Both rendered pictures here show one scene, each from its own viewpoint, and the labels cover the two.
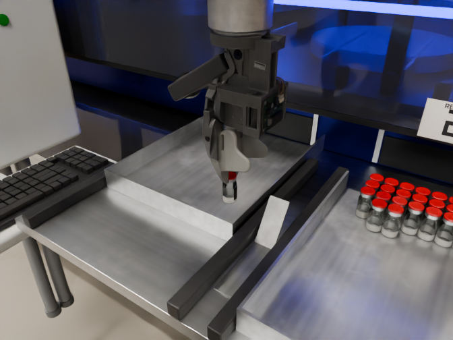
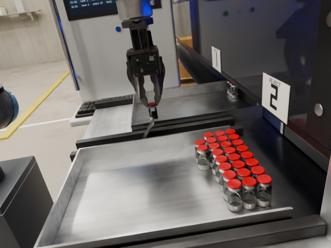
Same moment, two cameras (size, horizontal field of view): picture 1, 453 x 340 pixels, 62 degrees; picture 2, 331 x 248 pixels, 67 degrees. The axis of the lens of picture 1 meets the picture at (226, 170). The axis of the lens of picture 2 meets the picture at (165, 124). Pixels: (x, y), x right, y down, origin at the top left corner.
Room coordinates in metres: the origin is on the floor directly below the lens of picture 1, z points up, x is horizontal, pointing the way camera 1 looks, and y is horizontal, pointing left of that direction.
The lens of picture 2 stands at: (0.14, -0.52, 1.17)
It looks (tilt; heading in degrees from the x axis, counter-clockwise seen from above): 25 degrees down; 54
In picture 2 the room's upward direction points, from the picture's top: 8 degrees counter-clockwise
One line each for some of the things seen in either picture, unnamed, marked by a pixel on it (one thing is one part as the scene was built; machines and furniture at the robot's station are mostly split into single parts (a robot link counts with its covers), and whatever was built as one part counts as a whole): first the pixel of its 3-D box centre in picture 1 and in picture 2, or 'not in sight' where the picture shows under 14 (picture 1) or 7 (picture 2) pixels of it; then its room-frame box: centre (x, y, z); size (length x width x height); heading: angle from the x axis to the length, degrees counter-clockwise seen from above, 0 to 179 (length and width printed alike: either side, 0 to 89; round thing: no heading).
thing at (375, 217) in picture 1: (376, 215); (200, 151); (0.43, -0.22, 0.90); 0.02 x 0.02 x 0.05
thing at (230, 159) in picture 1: (232, 160); (140, 92); (0.45, -0.01, 0.99); 0.06 x 0.03 x 0.09; 56
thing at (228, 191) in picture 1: (229, 188); (152, 111); (0.48, 0.00, 0.92); 0.02 x 0.02 x 0.04
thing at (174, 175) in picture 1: (224, 158); (188, 104); (0.62, 0.00, 0.90); 0.34 x 0.26 x 0.04; 146
